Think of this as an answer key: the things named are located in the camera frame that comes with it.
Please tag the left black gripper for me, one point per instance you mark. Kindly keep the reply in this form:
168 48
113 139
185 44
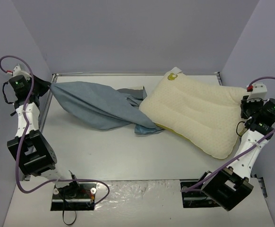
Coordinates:
38 82

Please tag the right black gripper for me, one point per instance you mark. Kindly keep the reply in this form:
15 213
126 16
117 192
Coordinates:
246 109

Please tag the cream yellow pillow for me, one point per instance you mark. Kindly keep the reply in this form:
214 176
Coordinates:
205 114

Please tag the striped blue pillowcase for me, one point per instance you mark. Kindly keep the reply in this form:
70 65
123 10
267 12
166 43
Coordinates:
103 107

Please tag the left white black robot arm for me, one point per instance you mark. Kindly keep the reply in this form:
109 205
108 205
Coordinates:
29 147

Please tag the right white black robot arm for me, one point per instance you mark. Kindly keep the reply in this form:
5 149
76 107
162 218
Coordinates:
231 184

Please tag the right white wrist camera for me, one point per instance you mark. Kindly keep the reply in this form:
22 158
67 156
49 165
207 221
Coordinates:
257 90

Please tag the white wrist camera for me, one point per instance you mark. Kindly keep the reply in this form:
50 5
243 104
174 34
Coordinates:
257 90
19 70

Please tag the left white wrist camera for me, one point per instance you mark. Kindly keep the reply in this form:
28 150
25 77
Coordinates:
19 70

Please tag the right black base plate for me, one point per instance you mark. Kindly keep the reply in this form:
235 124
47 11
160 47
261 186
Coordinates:
195 199

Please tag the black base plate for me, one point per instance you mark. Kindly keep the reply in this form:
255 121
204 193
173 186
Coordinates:
81 199
195 199

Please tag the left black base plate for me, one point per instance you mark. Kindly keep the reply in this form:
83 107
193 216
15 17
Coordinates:
81 199

